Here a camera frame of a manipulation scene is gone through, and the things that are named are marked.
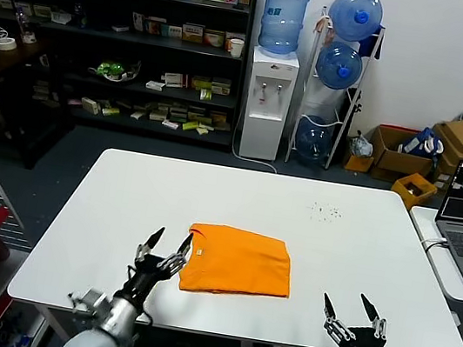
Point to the white tape roll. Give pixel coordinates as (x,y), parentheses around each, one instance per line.
(5,43)

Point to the small cardboard box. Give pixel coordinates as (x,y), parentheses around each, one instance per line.
(357,162)

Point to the blue shopping bag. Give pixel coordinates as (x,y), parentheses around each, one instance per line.
(417,143)

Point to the white paper cup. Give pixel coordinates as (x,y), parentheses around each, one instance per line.
(236,47)

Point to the orange and white medicine box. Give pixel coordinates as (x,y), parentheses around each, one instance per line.
(214,38)

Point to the large white table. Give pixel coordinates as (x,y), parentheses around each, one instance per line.
(120,209)

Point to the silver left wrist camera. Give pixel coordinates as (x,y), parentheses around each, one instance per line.
(89,303)

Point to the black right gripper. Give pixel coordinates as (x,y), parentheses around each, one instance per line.
(361,343)

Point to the black stand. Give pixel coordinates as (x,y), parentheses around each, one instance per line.
(349,113)

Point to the wide open cardboard box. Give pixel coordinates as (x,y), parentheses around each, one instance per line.
(392,161)

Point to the crumpled clear plastic bag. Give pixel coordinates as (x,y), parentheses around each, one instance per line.
(361,145)

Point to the small white side table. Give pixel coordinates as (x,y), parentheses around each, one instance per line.
(426,222)

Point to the orange t-shirt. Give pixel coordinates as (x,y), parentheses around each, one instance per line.
(243,263)

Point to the yellow plastic bin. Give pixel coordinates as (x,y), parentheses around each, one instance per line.
(413,193)

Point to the dark blue hanging cloth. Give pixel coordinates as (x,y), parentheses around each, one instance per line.
(373,42)

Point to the dark blue bottle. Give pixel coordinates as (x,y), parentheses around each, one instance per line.
(79,16)

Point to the brown wooden table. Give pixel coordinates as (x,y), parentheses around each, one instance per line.
(11,59)

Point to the white jug rack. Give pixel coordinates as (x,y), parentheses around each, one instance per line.
(349,113)

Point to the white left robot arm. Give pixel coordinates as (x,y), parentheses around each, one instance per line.
(99,337)

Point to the green and white bowl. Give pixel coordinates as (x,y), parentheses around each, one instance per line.
(113,69)

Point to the white water dispenser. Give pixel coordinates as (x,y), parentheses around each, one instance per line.
(267,113)

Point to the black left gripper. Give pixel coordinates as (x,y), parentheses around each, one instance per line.
(149,273)

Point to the labelled blue water jug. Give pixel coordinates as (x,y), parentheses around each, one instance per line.
(283,19)

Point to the black shelving unit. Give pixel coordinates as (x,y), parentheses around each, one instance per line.
(103,36)

